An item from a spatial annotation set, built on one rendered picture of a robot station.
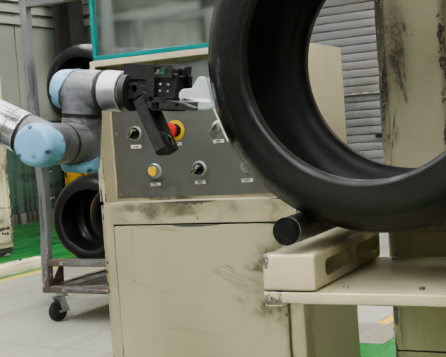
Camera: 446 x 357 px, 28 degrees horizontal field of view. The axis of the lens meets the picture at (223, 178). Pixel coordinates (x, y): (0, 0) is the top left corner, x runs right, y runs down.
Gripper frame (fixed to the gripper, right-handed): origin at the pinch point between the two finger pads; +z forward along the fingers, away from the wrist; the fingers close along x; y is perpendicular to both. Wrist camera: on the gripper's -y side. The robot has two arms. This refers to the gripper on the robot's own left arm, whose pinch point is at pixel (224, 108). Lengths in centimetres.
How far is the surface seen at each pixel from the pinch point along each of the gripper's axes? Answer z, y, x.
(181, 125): -40, -7, 57
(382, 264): 25.5, -26.8, 15.5
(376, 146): -241, -65, 915
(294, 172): 18.2, -8.8, -11.5
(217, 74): 4.0, 5.7, -11.1
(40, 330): -241, -141, 264
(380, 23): 19.4, 16.8, 25.7
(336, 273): 22.5, -26.0, -1.1
